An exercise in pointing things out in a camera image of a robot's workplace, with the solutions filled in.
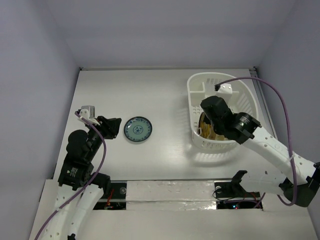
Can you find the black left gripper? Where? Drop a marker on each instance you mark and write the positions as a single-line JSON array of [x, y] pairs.
[[110, 125]]

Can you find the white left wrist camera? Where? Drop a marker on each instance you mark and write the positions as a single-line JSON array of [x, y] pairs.
[[87, 112]]

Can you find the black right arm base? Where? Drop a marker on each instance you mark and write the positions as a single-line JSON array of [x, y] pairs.
[[223, 191]]

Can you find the cream plate with black characters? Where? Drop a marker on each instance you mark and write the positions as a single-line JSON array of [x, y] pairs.
[[217, 137]]

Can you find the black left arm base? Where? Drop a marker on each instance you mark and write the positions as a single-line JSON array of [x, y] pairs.
[[115, 199]]

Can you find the teal blue patterned plate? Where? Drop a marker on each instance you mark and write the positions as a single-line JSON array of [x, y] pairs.
[[137, 129]]

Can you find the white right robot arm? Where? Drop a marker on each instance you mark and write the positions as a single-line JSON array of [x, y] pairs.
[[298, 179]]

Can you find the white plastic dish rack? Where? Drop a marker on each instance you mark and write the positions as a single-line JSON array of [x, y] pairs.
[[202, 85]]

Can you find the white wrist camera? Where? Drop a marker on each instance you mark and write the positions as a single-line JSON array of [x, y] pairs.
[[87, 112], [223, 90]]

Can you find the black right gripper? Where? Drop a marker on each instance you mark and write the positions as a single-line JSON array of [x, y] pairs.
[[208, 110]]

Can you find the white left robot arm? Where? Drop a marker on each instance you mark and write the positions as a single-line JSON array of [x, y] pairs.
[[79, 185]]

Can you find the yellow plate with brown rim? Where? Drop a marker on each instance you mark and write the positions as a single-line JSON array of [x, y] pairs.
[[204, 129]]

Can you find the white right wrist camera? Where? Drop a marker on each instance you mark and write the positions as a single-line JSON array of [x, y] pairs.
[[223, 90]]

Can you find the white foam front board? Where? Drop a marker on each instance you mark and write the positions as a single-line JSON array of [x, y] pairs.
[[151, 223]]

